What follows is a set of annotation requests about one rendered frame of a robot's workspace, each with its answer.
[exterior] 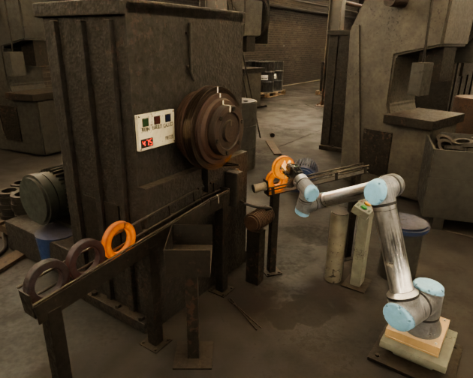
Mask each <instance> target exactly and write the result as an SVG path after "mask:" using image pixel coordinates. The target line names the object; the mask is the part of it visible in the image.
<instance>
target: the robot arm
mask: <svg viewBox="0 0 473 378"><path fill-rule="evenodd" d="M297 164H298V163H295V164H293V163H291V161H290V160H289V161H288V162H287V163H286V162H285V160H284V163H283V164H282V173H283V174H285V176H287V177H288V178H291V179H290V180H289V182H288V183H287V184H286V185H287V188H293V187H294V185H295V187H296V188H297V189H298V191H299V192H300V194H299V196H298V200H297V204H296V206H295V212H296V214H297V215H299V216H300V217H304V218H306V217H308V216H309V213H310V212H313V211H315V210H318V209H322V208H325V207H329V206H334V205H338V204H342V203H349V202H353V201H357V200H364V199H366V201H368V203H369V204H371V205H372V209H373V213H374V216H375V223H376V227H377V231H378V237H379V241H380V246H381V252H382V256H383V260H384V267H385V270H386V274H387V281H388V284H389V288H390V289H389V291H388V292H387V301H388V303H387V304H386V305H385V306H384V309H383V315H384V318H385V319H386V321H387V322H388V324H389V325H390V326H392V327H394V328H395V329H396V330H398V331H400V332H408V333H409V334H411V335H413V336H415V337H416V338H421V339H424V340H433V339H436V338H438V337H440V335H441V331H442V327H441V322H440V315H441V308H442V303H443V299H444V287H443V286H442V285H441V284H440V283H439V282H437V281H435V280H432V279H429V278H426V277H418V278H415V279H414V280H413V282H412V278H411V271H410V267H409V263H408V257H407V253H406V249H405V242H404V238H403V234H402V227H401V223H400V219H399V212H398V208H397V205H396V204H397V202H396V197H397V196H399V195H400V194H402V192H403V191H404V190H405V182H404V180H403V178H402V177H401V176H400V175H397V174H392V173H391V174H386V175H382V176H380V177H379V178H374V179H373V180H371V181H369V182H366V183H362V184H357V185H354V186H350V187H344V188H341V189H338V190H332V191H329V192H322V193H319V190H318V189H317V187H316V186H315V185H314V184H313V183H312V182H311V181H310V180H309V178H308V177H307V176H306V175H305V174H303V171H302V170H301V169H300V167H301V166H300V165H299V166H297Z"/></svg>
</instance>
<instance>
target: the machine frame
mask: <svg viewBox="0 0 473 378"><path fill-rule="evenodd" d="M32 7H33V13H34V17H39V18H43V23H44V33H45V38H46V45H47V55H48V60H49V66H50V76H51V82H52V87H53V98H54V104H55V109H56V119H57V125H58V131H59V141H60V147H61V153H62V163H63V170H64V175H65V185H66V191H67V197H68V207H69V212H70V218H71V229H72V234H73V240H74V244H76V243H77V242H78V241H79V240H82V239H87V238H91V239H95V240H98V241H101V240H102V237H103V235H104V232H105V231H106V229H107V228H108V227H109V226H110V225H111V224H113V223H114V222H117V221H125V222H128V223H130V224H132V223H134V222H136V221H138V220H139V219H141V218H144V217H145V216H147V215H149V214H151V213H153V212H154V211H156V210H158V209H160V208H161V207H163V206H165V205H167V204H168V203H171V202H173V201H174V200H176V199H178V198H180V197H182V196H184V195H185V194H187V193H189V192H191V191H193V190H194V189H196V188H198V187H202V180H203V184H204V187H205V188H204V190H203V192H202V188H201V189H199V190H196V191H195V193H196V200H198V199H200V198H201V197H204V196H206V195H208V194H210V193H212V192H214V191H213V183H212V184H210V182H213V181H215V180H216V179H218V181H217V182H216V183H215V189H216V190H219V189H220V186H221V187H224V188H225V172H226V171H228V170H229V169H230V168H237V169H239V170H240V171H243V202H245V203H246V194H247V162H248V152H247V151H243V150H241V143H240V145H239V147H238V148H237V150H236V151H235V152H234V153H233V154H232V156H231V157H230V159H229V160H228V162H229V163H234V164H239V166H222V167H220V168H218V169H214V170H210V169H204V168H200V167H196V166H194V165H193V164H191V163H190V162H189V161H188V159H187V158H186V157H184V156H183V155H182V154H181V153H180V152H179V150H178V148H177V147H176V143H174V142H172V143H170V144H167V145H162V146H159V147H155V148H151V149H147V150H145V151H137V140H136V130H135V119H134V116H135V115H139V114H144V113H152V112H156V111H161V110H168V109H174V118H175V115H176V111H177V109H178V107H179V105H180V103H181V101H182V100H183V99H184V97H185V96H186V95H188V94H189V93H191V92H195V91H197V90H198V89H199V88H201V87H203V86H222V87H225V88H227V89H229V90H230V91H231V92H232V93H233V95H234V97H235V98H236V101H237V103H238V105H239V108H240V112H241V114H242V81H243V24H245V23H246V13H245V12H240V11H234V10H222V9H215V8H208V7H196V6H190V5H183V4H171V3H164V2H158V1H146V0H71V1H50V2H38V3H33V4H32ZM188 23H191V32H192V35H191V45H192V65H193V68H192V73H193V74H194V78H195V81H194V82H193V81H192V79H191V76H190V73H189V68H186V65H189V59H188V34H185V33H186V32H188ZM245 217H246V205H242V206H240V207H238V208H234V207H231V206H228V255H227V274H229V273H231V272H232V271H233V270H234V269H236V268H237V267H238V266H240V265H241V264H242V263H244V262H245V258H246V226H245V224H244V219H245ZM195 225H212V263H211V274H210V277H198V293H199V296H200V295H202V294H203V293H204V292H206V291H207V290H208V289H209V288H210V287H212V286H213V285H215V212H213V213H212V214H210V215H208V216H207V217H205V218H204V219H203V220H201V221H199V222H198V223H196V224H195ZM165 244H166V243H165ZM165 244H163V245H162V246H161V247H159V248H158V264H159V277H160V290H161V315H162V324H164V323H165V322H166V321H168V320H169V319H170V318H171V317H173V316H174V315H175V314H177V313H178V312H180V311H181V310H182V309H183V308H184V307H186V303H185V277H165V274H164V246H165ZM81 299H82V300H84V301H86V302H88V303H90V304H91V305H94V306H95V307H97V308H99V309H101V310H102V311H104V312H106V313H108V314H109V315H111V316H113V317H115V318H117V319H118V320H121V321H123V322H124V323H126V324H128V325H130V326H131V327H133V328H135V329H137V330H138V331H140V332H142V333H144V334H145V333H147V323H146V303H145V293H144V283H143V264H142V259H141V260H139V261H137V262H136V263H135V264H133V265H131V266H130V267H128V268H127V269H126V270H124V271H122V272H120V273H119V274H117V275H116V276H115V277H113V278H111V279H110V280H108V281H107V282H105V283H103V284H102V285H100V286H99V287H98V288H96V289H94V290H93V291H91V292H90V293H88V294H87V295H85V296H84V297H82V298H81Z"/></svg>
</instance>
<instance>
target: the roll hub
mask: <svg viewBox="0 0 473 378"><path fill-rule="evenodd" d="M232 107H235V111H232ZM220 116H222V118H223V119H222V121H220V120H219V117H220ZM242 119H243V117H242V114H241V112H240V110H239V109H238V108H237V107H236V106H232V105H230V106H228V105H221V106H220V107H218V108H217V109H216V110H215V112H214V113H213V114H212V117H211V119H210V121H209V127H208V140H209V145H210V147H211V149H212V150H213V151H214V152H215V153H216V154H217V155H224V156H228V155H226V151H229V155H231V154H233V153H234V152H235V151H236V150H237V148H238V147H239V145H238V141H240V142H241V140H242V137H243V124H241V120H242ZM217 139H219V140H220V142H219V143H216V140H217Z"/></svg>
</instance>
